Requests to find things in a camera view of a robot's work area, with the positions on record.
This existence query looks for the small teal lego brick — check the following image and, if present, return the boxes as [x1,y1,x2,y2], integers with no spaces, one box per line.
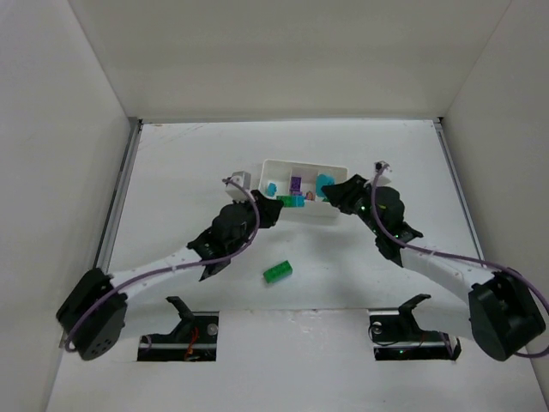
[267,183,277,197]

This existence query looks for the green lego plate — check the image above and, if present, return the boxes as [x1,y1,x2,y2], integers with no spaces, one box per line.
[276,195,305,208]

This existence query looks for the purple lego brick stack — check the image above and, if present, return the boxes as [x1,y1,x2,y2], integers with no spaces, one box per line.
[289,176,302,196]

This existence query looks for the green lego brick block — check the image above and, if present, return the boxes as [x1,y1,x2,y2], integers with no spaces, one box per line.
[262,260,293,285]

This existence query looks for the teal lego brick cluster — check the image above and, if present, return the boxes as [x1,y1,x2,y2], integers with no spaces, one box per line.
[316,173,335,197]

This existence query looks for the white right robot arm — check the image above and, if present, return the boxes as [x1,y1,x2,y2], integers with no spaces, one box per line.
[322,175,548,361]

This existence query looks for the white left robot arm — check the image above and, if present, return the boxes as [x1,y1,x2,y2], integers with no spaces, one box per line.
[56,190,284,361]

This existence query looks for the white three-compartment tray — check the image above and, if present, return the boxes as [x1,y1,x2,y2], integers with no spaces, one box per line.
[259,160,348,218]

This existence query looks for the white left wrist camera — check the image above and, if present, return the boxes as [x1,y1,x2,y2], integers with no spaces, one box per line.
[225,171,251,202]

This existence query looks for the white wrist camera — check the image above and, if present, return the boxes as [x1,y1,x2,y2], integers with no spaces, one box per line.
[225,171,251,202]
[375,161,392,181]

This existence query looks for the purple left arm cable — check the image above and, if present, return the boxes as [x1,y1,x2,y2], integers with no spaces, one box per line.
[63,179,262,352]

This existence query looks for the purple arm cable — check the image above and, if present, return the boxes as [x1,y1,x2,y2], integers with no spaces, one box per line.
[371,167,549,358]
[63,179,262,352]

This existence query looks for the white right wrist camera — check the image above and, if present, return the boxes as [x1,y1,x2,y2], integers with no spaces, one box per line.
[375,161,392,181]

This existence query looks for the right aluminium frame rail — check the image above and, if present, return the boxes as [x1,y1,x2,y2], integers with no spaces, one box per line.
[433,118,485,259]

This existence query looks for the aluminium frame rail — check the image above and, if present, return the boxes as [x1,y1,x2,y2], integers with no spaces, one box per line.
[433,118,485,259]
[93,117,143,279]

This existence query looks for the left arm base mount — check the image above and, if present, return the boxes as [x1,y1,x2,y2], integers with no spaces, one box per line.
[136,296,220,363]

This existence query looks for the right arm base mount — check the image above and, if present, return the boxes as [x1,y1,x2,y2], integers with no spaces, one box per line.
[367,294,462,361]

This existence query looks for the left aluminium frame rail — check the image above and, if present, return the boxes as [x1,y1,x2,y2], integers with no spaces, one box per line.
[93,117,143,279]

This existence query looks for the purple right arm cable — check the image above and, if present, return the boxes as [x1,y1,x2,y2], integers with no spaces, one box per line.
[371,167,549,358]

